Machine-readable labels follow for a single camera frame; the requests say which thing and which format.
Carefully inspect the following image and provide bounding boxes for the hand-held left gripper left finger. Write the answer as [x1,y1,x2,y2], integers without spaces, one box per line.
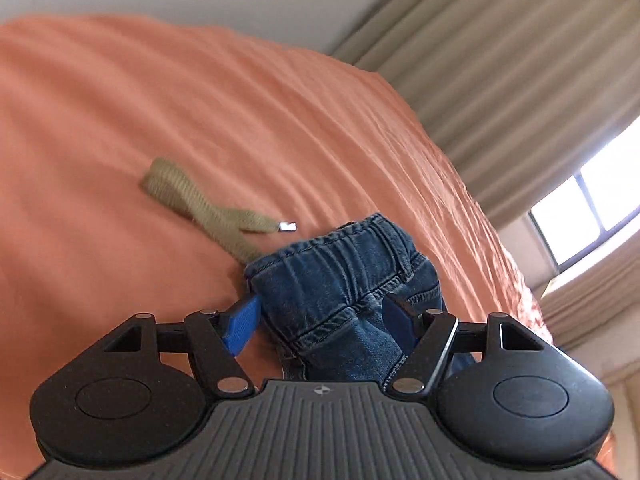
[100,294,264,398]

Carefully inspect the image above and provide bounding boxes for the bed with orange sheet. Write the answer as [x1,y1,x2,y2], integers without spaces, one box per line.
[0,14,557,480]

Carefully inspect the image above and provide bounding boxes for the narrow beige curtain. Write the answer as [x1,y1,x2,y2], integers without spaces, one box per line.
[540,242,640,353]

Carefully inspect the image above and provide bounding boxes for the blue denim pants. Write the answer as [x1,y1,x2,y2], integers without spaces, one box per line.
[244,212,476,385]

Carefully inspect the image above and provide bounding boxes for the khaki woven drawstring belt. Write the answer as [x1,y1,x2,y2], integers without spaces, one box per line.
[140,156,299,265]

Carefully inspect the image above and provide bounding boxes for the window with dark frame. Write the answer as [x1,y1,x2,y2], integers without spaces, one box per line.
[529,124,640,267]

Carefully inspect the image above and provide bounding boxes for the wide beige curtain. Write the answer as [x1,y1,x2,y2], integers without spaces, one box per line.
[331,0,640,221]

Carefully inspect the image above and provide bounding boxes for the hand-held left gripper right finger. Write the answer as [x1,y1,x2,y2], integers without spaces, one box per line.
[381,294,548,397]

